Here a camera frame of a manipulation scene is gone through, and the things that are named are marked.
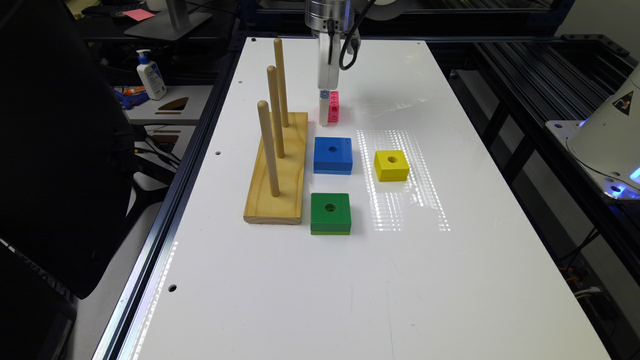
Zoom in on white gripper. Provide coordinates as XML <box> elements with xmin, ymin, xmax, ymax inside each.
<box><xmin>317</xmin><ymin>33</ymin><xmax>341</xmax><ymax>126</ymax></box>

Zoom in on pink perforated block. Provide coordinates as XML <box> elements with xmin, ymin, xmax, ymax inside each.
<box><xmin>328</xmin><ymin>91</ymin><xmax>340</xmax><ymax>123</ymax></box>

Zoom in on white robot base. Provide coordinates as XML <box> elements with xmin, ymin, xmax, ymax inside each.
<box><xmin>546</xmin><ymin>69</ymin><xmax>639</xmax><ymax>201</ymax></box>

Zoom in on middle wooden peg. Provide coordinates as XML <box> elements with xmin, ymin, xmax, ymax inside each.
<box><xmin>267</xmin><ymin>65</ymin><xmax>285</xmax><ymax>158</ymax></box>

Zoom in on wooden peg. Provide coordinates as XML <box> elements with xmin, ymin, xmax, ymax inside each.
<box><xmin>257</xmin><ymin>100</ymin><xmax>280</xmax><ymax>197</ymax></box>
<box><xmin>273</xmin><ymin>38</ymin><xmax>289</xmax><ymax>128</ymax></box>
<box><xmin>267</xmin><ymin>65</ymin><xmax>285</xmax><ymax>158</ymax></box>

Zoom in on blue square block with hole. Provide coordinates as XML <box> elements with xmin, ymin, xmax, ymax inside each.
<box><xmin>313</xmin><ymin>137</ymin><xmax>353</xmax><ymax>175</ymax></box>

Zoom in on front wooden peg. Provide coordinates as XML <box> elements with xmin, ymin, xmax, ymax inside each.
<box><xmin>257</xmin><ymin>100</ymin><xmax>280</xmax><ymax>197</ymax></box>

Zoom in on rear wooden peg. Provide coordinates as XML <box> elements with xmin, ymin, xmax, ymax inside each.
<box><xmin>273</xmin><ymin>38</ymin><xmax>289</xmax><ymax>128</ymax></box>

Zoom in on yellow square block with hole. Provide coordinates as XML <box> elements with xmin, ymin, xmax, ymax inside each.
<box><xmin>374</xmin><ymin>150</ymin><xmax>410</xmax><ymax>182</ymax></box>

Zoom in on green square block with hole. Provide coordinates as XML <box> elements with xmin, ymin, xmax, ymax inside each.
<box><xmin>310</xmin><ymin>193</ymin><xmax>352</xmax><ymax>235</ymax></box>

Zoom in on wooden peg base board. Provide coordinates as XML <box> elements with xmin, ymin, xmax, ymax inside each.
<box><xmin>243</xmin><ymin>112</ymin><xmax>308</xmax><ymax>225</ymax></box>

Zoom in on silver monitor stand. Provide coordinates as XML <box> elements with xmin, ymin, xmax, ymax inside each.
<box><xmin>124</xmin><ymin>0</ymin><xmax>211</xmax><ymax>41</ymax></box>

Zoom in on white lotion pump bottle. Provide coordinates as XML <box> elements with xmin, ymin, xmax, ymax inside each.
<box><xmin>136</xmin><ymin>49</ymin><xmax>167</xmax><ymax>100</ymax></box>

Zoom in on blue glue gun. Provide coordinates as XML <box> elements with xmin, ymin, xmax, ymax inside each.
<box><xmin>114</xmin><ymin>87</ymin><xmax>149</xmax><ymax>110</ymax></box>

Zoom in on pink sticky note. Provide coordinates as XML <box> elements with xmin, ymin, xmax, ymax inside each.
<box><xmin>123</xmin><ymin>8</ymin><xmax>155</xmax><ymax>22</ymax></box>

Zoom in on black office chair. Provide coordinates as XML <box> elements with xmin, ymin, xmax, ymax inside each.
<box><xmin>1</xmin><ymin>0</ymin><xmax>136</xmax><ymax>298</ymax></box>

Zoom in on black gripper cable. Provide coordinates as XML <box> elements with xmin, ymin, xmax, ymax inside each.
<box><xmin>338</xmin><ymin>0</ymin><xmax>377</xmax><ymax>72</ymax></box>

